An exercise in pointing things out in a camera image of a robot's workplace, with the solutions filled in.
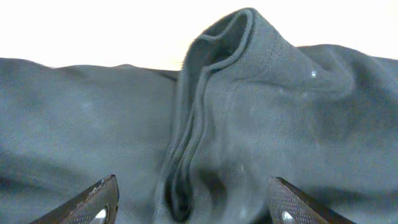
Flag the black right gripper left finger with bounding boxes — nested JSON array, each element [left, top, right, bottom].
[[31, 174, 119, 224]]

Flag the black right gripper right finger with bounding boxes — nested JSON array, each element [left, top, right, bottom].
[[269, 177, 354, 224]]

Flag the black polo shirt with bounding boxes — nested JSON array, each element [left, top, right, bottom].
[[1, 8, 397, 223]]

